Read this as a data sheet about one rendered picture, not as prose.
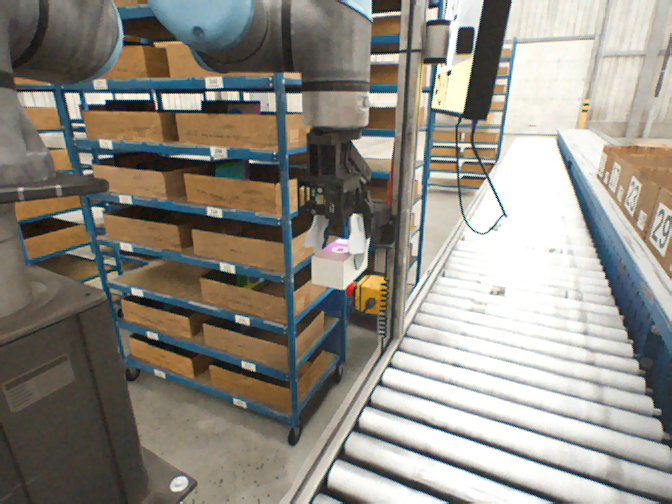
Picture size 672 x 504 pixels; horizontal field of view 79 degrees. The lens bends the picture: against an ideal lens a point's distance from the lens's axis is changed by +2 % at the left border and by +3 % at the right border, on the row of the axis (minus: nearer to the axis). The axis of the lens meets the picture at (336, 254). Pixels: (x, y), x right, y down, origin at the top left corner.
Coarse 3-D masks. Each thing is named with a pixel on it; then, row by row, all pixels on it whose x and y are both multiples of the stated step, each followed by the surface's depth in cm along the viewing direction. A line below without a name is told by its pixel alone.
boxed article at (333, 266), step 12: (336, 240) 68; (324, 252) 62; (336, 252) 62; (348, 252) 62; (312, 264) 61; (324, 264) 60; (336, 264) 59; (348, 264) 60; (312, 276) 62; (324, 276) 61; (336, 276) 60; (348, 276) 61; (336, 288) 61
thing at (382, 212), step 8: (376, 200) 84; (384, 200) 85; (376, 208) 79; (384, 208) 82; (376, 216) 79; (384, 216) 82; (376, 224) 80; (384, 224) 85; (376, 232) 85; (376, 240) 85
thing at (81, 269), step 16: (80, 96) 204; (64, 128) 202; (80, 128) 209; (96, 160) 216; (80, 208) 215; (48, 256) 205; (64, 256) 257; (80, 256) 255; (64, 272) 234; (80, 272) 234; (96, 272) 234
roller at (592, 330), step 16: (448, 304) 114; (464, 304) 113; (480, 304) 112; (512, 320) 108; (528, 320) 106; (544, 320) 105; (560, 320) 104; (592, 336) 100; (608, 336) 99; (624, 336) 98
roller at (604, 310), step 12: (456, 288) 125; (468, 288) 124; (480, 288) 123; (492, 288) 122; (504, 288) 121; (528, 300) 117; (540, 300) 116; (552, 300) 115; (564, 300) 114; (588, 312) 111; (600, 312) 110; (612, 312) 109
